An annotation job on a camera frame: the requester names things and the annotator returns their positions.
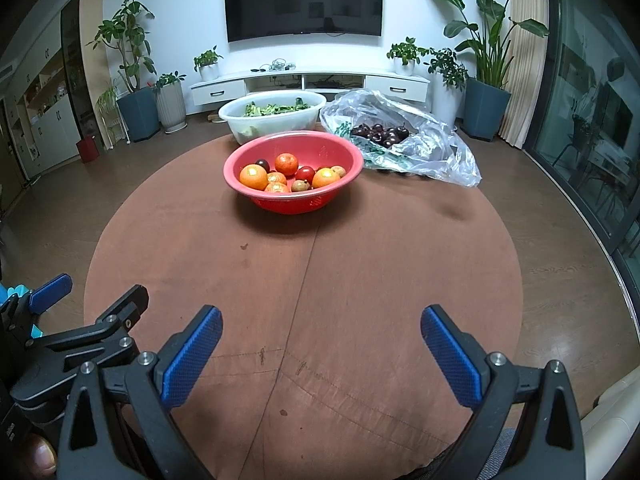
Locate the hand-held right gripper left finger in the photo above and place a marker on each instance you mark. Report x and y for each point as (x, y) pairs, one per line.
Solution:
(192, 355)

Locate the broad-leaf plant in blue pot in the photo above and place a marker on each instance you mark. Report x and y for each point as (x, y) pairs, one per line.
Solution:
(485, 110)

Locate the red plastic basin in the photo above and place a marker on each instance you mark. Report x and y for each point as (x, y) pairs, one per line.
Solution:
(320, 145)

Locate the pile of dark cherries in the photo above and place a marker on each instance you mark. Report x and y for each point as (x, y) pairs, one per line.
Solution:
(380, 134)

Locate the black television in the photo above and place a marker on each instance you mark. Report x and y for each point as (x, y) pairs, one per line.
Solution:
(300, 0)

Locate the white plastic basin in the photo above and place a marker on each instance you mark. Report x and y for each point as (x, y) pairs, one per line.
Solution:
(280, 125)

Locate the person's left hand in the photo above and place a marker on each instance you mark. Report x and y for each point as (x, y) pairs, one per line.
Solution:
(37, 455)

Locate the clear plastic bag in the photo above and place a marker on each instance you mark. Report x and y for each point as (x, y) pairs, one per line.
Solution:
(440, 155)

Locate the cream chair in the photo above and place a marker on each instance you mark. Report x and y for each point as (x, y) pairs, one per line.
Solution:
(610, 420)

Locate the white television cabinet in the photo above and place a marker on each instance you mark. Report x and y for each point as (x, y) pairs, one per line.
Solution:
(225, 90)

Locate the single dark cherry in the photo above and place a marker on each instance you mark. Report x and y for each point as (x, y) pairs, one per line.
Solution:
(262, 165)

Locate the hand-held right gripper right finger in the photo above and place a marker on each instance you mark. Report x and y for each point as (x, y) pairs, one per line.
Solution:
(452, 355)

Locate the glass sliding door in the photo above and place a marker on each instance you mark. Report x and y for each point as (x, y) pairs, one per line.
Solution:
(590, 110)

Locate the red bin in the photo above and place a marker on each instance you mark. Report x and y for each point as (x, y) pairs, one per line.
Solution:
(89, 150)

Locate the white storage cabinet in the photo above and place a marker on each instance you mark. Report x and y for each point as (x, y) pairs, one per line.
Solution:
(50, 125)

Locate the red tomato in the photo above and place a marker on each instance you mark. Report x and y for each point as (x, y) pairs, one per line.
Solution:
(304, 174)

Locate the small plant in white pot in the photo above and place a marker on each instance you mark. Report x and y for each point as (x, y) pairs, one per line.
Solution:
(404, 66)
(209, 72)

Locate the plant on white stand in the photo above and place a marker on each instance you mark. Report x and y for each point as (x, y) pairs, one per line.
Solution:
(107, 100)

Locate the plant in tall white pot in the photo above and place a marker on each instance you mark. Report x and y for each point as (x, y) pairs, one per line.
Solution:
(444, 100)

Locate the leafy tree in blue pot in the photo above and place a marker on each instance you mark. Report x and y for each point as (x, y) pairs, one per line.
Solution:
(137, 115)

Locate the plant in white ribbed pot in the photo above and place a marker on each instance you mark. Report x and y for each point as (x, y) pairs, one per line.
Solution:
(171, 105)

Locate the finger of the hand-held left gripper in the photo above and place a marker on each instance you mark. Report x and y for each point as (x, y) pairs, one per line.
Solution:
(120, 315)
(50, 290)

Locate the green leafy vegetables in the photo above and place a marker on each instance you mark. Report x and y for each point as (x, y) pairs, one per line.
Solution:
(270, 109)

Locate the beige curtain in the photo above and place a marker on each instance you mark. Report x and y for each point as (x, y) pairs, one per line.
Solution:
(525, 60)

